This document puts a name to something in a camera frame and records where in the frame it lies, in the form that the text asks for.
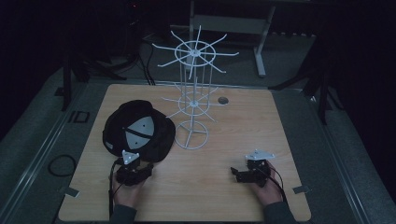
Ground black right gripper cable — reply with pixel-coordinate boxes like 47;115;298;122
266;166;289;203

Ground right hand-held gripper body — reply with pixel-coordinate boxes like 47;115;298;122
244;148;276;189

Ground grey tape strip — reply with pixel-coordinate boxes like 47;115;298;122
64;187;80;199
291;185;312;194

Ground black cable loop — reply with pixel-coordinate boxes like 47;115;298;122
47;154;78;178

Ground black tripod stand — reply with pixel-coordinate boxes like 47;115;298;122
268;40;345;125
54;46;127;112

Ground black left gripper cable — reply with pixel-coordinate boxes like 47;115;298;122
107;158;125;217

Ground white wire display rack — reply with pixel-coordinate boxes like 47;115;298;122
151;25;240;150

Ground person's left hand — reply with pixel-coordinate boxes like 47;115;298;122
111;176;148;209

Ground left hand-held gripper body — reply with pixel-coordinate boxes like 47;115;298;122
116;149;145;188

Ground person's right hand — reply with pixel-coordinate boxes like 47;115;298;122
248;160;285;207

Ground black rectangular floor bracket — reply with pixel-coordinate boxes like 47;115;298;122
67;110;91;124

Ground black baseball cap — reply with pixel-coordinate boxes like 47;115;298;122
102;99;177;163

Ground black floor cables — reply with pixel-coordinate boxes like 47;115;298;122
90;36;157;87

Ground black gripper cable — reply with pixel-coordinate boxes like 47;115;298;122
266;166;289;203
107;158;125;217

